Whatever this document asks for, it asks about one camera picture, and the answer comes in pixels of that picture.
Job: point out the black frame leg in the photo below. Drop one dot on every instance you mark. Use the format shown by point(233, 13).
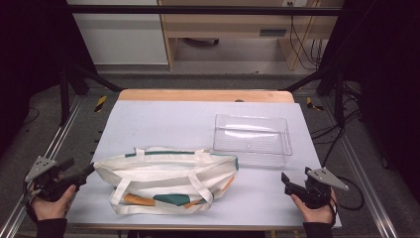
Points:
point(64, 99)
point(338, 95)

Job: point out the white canvas tote bag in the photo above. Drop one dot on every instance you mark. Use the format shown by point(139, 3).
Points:
point(171, 178)

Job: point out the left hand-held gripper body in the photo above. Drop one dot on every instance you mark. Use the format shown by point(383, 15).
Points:
point(46, 181)

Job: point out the clear plastic container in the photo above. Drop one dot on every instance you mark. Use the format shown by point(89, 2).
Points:
point(252, 140)

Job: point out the black horizontal frame bar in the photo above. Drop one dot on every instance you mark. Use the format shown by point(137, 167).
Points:
point(198, 10)

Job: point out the person's right hand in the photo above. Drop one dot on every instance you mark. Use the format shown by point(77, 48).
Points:
point(315, 214)

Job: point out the white cabinet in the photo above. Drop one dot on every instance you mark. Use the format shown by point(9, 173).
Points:
point(122, 36)

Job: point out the black curtain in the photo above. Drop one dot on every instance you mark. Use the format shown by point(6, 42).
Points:
point(29, 59)
point(386, 66)

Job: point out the wooden desk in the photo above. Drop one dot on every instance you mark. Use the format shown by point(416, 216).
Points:
point(224, 24)

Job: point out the aluminium floor rail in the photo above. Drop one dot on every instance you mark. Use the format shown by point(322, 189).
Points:
point(56, 139)
point(360, 172)

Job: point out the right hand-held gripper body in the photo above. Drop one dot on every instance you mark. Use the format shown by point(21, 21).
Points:
point(318, 190)

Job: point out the person's left hand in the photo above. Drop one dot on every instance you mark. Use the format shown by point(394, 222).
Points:
point(52, 207)

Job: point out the wooden table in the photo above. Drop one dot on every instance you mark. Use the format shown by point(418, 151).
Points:
point(198, 95)

